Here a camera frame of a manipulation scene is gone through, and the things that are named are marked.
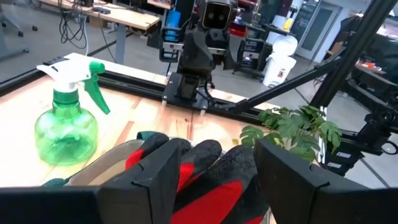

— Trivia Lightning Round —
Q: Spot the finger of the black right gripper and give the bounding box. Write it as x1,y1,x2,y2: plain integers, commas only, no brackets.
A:
159,27,181,63
223,34,242,71

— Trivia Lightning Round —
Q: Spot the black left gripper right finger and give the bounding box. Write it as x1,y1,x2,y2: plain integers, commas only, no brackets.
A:
253,138,330,224

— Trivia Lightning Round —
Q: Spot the blue cylinder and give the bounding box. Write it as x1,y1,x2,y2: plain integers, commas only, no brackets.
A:
164,9,182,43

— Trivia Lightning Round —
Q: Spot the white lidded trash bin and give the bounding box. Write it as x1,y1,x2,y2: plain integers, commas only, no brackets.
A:
262,34,299,88

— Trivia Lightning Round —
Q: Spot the grey glass door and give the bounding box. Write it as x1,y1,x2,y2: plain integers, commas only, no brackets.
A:
295,1,343,62

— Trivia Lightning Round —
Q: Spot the green artificial plant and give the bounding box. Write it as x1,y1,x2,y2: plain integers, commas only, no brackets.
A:
239,105,343,162

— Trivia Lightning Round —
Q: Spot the wooden desk with grey leg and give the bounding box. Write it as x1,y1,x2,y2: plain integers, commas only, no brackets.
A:
39,0,161,65

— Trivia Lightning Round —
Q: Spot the red and black gardening glove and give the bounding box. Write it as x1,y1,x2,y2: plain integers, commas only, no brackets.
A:
124,132,274,224

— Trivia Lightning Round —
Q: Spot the beige canvas gardening bag green trim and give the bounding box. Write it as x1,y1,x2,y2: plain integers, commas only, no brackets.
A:
42,130,165,188

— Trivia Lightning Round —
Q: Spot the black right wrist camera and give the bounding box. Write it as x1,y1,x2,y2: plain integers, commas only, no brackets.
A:
198,0,239,31

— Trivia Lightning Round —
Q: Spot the black hanging cable bundle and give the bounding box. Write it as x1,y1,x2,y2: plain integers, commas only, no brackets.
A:
58,7,90,50

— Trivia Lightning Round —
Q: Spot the black equipment cart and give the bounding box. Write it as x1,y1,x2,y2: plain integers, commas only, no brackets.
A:
234,21,274,80

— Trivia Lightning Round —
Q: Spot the green spray bottle white head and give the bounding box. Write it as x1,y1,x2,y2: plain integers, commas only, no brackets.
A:
34,58,111,166

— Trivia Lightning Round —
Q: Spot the black aluminium table frame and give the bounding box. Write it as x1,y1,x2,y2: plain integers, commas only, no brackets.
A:
0,0,398,177

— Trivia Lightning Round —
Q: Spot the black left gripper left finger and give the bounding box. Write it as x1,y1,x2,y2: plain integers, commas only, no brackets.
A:
98,138,182,224

